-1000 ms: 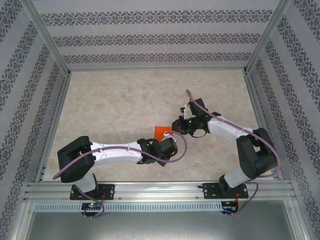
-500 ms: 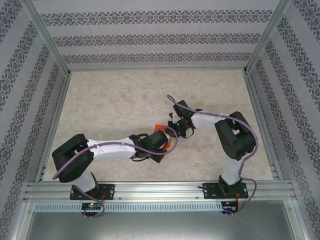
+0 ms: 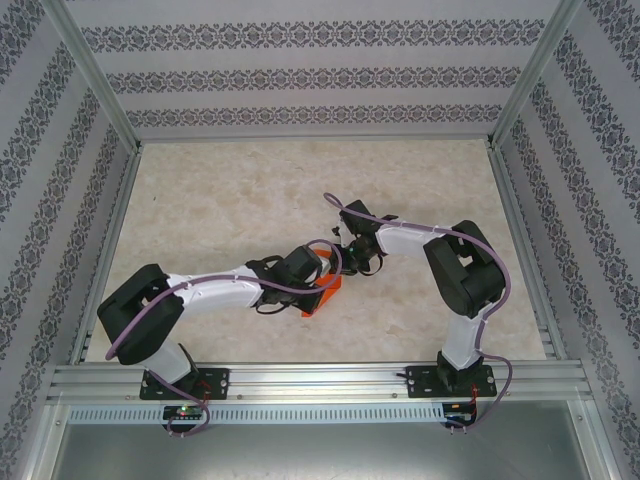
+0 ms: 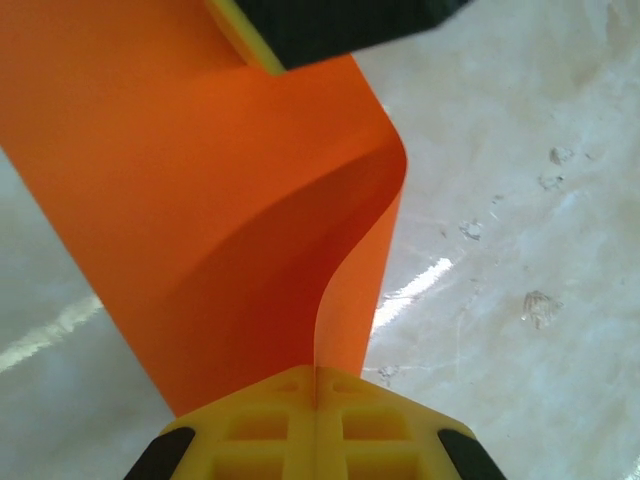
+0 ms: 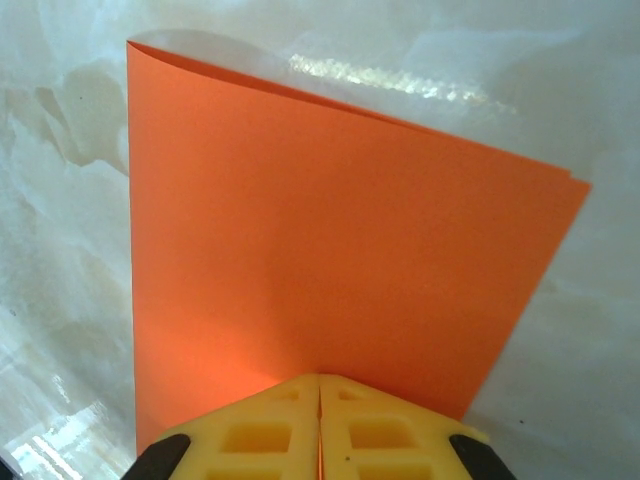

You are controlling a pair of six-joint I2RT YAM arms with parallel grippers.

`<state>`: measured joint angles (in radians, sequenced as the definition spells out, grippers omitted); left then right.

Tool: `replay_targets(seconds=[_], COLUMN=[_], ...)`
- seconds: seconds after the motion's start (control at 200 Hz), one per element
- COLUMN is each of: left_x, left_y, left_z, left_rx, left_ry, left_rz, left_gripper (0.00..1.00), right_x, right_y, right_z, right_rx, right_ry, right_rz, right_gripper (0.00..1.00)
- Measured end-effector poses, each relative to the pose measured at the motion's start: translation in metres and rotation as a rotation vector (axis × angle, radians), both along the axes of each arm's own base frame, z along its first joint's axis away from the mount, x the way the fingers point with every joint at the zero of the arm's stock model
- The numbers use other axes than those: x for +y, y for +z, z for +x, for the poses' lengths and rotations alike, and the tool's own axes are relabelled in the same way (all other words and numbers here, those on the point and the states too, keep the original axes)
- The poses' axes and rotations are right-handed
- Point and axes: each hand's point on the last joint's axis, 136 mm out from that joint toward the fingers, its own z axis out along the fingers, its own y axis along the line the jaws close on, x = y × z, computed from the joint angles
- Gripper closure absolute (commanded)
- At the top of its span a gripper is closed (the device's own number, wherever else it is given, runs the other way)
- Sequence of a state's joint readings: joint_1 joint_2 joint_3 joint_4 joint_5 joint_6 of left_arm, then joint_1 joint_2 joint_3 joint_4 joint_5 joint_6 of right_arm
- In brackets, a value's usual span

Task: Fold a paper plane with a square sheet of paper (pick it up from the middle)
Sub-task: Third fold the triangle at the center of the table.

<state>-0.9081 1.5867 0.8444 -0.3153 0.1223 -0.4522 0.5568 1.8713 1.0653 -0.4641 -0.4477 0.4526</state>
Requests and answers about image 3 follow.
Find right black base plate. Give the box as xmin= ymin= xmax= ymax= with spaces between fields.
xmin=407 ymin=364 xmax=497 ymax=400

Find aluminium back rail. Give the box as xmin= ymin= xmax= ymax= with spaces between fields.
xmin=137 ymin=130 xmax=496 ymax=146

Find left circuit board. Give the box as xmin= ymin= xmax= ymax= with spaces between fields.
xmin=163 ymin=404 xmax=204 ymax=421

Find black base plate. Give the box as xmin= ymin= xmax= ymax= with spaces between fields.
xmin=407 ymin=364 xmax=497 ymax=400
xmin=139 ymin=367 xmax=230 ymax=401

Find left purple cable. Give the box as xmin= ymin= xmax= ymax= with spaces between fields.
xmin=104 ymin=241 xmax=344 ymax=439

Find thin black cable loop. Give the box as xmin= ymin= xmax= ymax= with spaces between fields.
xmin=254 ymin=299 xmax=296 ymax=316
xmin=352 ymin=252 xmax=384 ymax=276

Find aluminium frame post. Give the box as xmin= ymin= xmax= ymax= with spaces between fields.
xmin=485 ymin=0 xmax=586 ymax=151
xmin=39 ymin=0 xmax=144 ymax=151

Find grey metal panel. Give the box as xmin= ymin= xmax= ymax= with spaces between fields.
xmin=29 ymin=399 xmax=616 ymax=480

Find slotted cable duct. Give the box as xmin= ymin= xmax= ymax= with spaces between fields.
xmin=67 ymin=402 xmax=447 ymax=426

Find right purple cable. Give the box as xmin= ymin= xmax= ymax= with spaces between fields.
xmin=323 ymin=192 xmax=516 ymax=434

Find aluminium side rail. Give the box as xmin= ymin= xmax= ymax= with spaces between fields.
xmin=68 ymin=142 xmax=146 ymax=365
xmin=485 ymin=139 xmax=571 ymax=362

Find left thin black cable loop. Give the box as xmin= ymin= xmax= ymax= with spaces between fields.
xmin=254 ymin=299 xmax=296 ymax=316

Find right thin black cable loop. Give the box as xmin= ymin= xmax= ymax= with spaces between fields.
xmin=352 ymin=252 xmax=384 ymax=276

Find purple cable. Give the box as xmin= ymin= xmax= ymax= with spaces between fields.
xmin=323 ymin=192 xmax=516 ymax=434
xmin=104 ymin=241 xmax=344 ymax=439

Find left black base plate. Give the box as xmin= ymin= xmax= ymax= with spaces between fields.
xmin=139 ymin=367 xmax=230 ymax=401

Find aluminium mounting rail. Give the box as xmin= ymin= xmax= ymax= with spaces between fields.
xmin=47 ymin=360 xmax=594 ymax=405

